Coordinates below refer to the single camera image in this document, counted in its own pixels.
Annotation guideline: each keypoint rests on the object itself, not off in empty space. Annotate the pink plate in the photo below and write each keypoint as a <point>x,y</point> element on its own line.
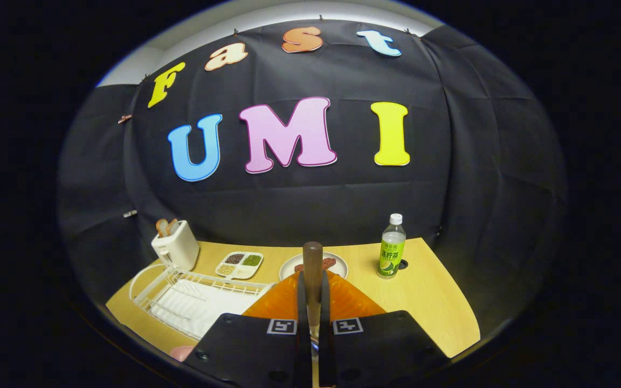
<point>183,353</point>

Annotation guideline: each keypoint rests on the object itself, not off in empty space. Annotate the white plate with meat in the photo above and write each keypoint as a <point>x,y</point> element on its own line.
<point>288,267</point>

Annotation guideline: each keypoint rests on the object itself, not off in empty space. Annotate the black backdrop cloth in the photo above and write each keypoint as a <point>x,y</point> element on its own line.
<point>316,205</point>

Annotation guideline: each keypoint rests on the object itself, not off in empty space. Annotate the white divided grain tray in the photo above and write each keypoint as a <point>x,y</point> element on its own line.
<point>239,265</point>

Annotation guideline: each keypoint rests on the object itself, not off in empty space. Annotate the white toaster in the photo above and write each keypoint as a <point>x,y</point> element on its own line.
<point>178,250</point>

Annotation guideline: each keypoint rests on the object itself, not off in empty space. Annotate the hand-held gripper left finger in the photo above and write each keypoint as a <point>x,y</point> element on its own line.
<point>251,350</point>

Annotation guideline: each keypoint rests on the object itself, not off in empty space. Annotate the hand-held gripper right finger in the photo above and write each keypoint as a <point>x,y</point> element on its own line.
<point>380,350</point>

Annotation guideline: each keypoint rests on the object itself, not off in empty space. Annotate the toast bread slice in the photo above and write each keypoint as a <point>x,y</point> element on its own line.
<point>162,227</point>
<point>173,225</point>

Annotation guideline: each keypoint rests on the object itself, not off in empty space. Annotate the pink clip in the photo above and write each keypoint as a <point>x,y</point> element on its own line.
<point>124,118</point>

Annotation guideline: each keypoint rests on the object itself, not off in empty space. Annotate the green label drink bottle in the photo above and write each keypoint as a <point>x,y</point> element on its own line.
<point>391,253</point>

